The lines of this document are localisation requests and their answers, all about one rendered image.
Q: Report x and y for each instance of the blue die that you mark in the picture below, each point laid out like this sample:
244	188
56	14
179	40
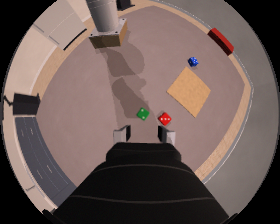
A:
192	61

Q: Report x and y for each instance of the green die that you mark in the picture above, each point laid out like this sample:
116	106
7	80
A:
142	114

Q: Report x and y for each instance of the tan square mat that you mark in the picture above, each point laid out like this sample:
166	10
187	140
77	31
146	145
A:
190	91

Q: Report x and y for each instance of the red die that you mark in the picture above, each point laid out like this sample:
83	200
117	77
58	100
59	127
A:
164	119

